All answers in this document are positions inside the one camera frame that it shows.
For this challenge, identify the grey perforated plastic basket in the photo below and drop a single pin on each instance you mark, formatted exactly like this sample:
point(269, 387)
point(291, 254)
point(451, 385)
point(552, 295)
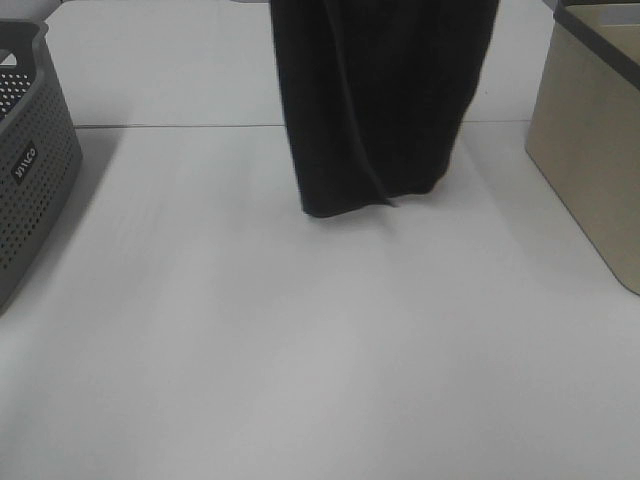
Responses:
point(40, 151)

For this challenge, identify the dark navy towel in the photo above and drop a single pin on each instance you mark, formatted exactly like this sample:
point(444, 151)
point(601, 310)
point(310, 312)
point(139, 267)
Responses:
point(373, 94)

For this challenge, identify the beige storage box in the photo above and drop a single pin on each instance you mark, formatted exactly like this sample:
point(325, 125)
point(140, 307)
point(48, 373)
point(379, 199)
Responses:
point(584, 131)

